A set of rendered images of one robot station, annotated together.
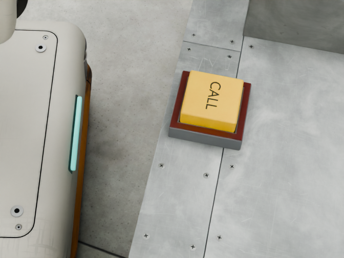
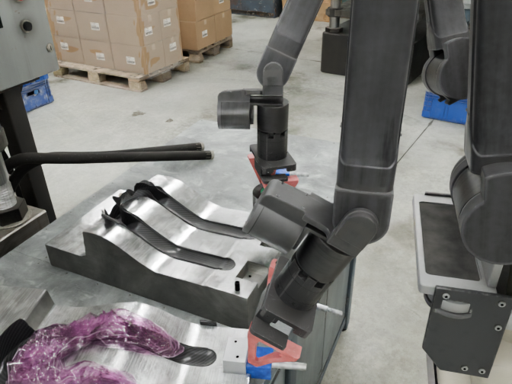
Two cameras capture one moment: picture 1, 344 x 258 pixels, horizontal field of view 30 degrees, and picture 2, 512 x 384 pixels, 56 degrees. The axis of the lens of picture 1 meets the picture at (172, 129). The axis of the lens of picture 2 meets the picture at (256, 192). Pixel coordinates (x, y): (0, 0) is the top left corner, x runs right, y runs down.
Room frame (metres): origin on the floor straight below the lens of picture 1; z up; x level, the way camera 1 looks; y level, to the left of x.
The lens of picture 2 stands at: (1.39, 0.12, 1.49)
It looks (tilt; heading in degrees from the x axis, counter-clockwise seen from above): 31 degrees down; 199
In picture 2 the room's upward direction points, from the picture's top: 1 degrees counter-clockwise
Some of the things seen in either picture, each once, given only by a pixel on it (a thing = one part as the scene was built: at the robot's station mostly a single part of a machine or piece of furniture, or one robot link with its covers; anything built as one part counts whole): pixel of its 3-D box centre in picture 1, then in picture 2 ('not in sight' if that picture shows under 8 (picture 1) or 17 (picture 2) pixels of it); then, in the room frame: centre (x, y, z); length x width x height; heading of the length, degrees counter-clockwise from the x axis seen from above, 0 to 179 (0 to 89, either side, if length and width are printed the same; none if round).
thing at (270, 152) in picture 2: not in sight; (272, 145); (0.61, -0.11, 1.11); 0.10 x 0.07 x 0.07; 33
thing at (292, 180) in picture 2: not in sight; (276, 184); (0.63, -0.10, 1.04); 0.07 x 0.07 x 0.09; 33
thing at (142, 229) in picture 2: not in sight; (172, 222); (0.65, -0.32, 0.92); 0.35 x 0.16 x 0.09; 83
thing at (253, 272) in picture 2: not in sight; (252, 279); (0.72, -0.12, 0.87); 0.05 x 0.05 x 0.04; 83
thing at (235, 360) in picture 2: not in sight; (266, 363); (0.89, -0.04, 0.86); 0.13 x 0.05 x 0.05; 100
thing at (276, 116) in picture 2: not in sight; (269, 114); (0.61, -0.12, 1.17); 0.07 x 0.06 x 0.07; 105
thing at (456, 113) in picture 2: not in sight; (467, 103); (-2.59, 0.56, 0.11); 0.61 x 0.41 x 0.22; 75
